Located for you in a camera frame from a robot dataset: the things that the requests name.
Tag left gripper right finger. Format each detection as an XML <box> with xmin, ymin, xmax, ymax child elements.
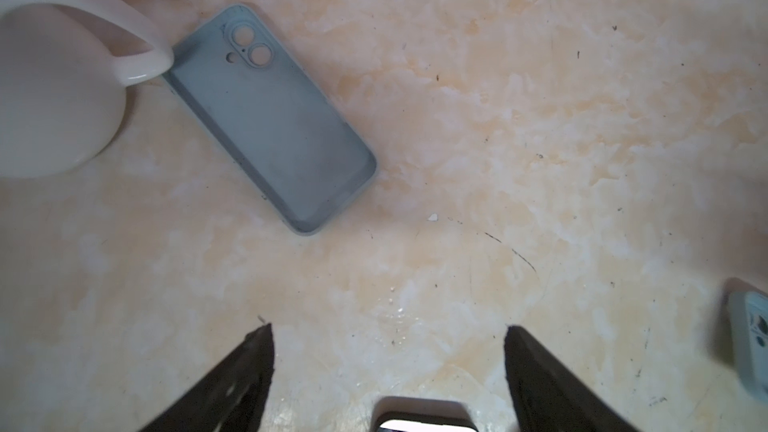
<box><xmin>504</xmin><ymin>325</ymin><xmax>635</xmax><ymax>432</ymax></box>

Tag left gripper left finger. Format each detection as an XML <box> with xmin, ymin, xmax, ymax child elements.
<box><xmin>143</xmin><ymin>324</ymin><xmax>275</xmax><ymax>431</ymax></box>

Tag black phone centre left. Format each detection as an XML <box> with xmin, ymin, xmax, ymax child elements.
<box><xmin>371</xmin><ymin>412</ymin><xmax>477</xmax><ymax>432</ymax></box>

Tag light blue cased phone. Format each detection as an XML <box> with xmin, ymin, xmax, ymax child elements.
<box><xmin>727</xmin><ymin>290</ymin><xmax>767</xmax><ymax>403</ymax></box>

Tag blue case near mug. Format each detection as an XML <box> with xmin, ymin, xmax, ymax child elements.
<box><xmin>163</xmin><ymin>4</ymin><xmax>377</xmax><ymax>235</ymax></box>

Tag white ceramic mug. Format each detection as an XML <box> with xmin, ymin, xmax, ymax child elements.
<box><xmin>1</xmin><ymin>0</ymin><xmax>174</xmax><ymax>178</ymax></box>

